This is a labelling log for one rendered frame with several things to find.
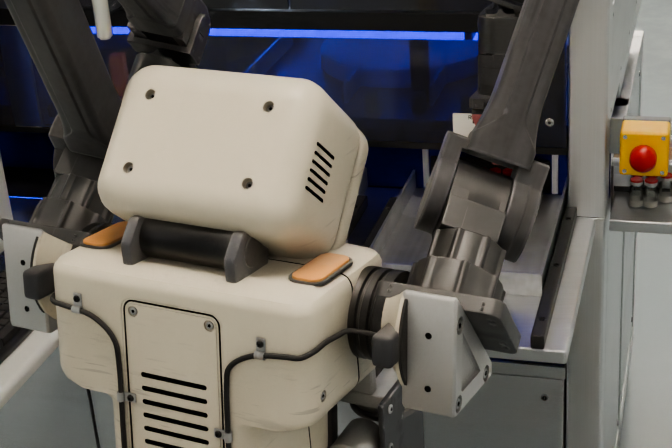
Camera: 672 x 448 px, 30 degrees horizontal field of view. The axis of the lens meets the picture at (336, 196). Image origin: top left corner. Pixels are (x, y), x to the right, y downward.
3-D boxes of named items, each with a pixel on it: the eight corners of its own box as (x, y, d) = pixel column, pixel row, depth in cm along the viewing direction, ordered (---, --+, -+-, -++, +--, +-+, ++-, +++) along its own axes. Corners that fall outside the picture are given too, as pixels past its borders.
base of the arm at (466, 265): (370, 294, 111) (498, 316, 106) (395, 215, 115) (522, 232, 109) (396, 333, 118) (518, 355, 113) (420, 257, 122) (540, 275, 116)
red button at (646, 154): (630, 164, 192) (630, 140, 190) (657, 165, 190) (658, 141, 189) (628, 174, 188) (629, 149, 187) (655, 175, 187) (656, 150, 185)
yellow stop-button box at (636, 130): (622, 157, 198) (623, 114, 195) (669, 159, 196) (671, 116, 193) (618, 176, 192) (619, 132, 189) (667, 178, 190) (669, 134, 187)
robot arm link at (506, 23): (478, 9, 163) (522, 9, 163) (477, 4, 170) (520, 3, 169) (478, 62, 165) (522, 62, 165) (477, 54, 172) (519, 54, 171)
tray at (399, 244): (413, 188, 212) (412, 169, 211) (569, 196, 205) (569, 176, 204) (362, 283, 183) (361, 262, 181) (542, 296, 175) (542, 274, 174)
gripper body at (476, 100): (527, 99, 173) (528, 46, 171) (518, 113, 164) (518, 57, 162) (481, 98, 175) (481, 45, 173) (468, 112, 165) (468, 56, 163)
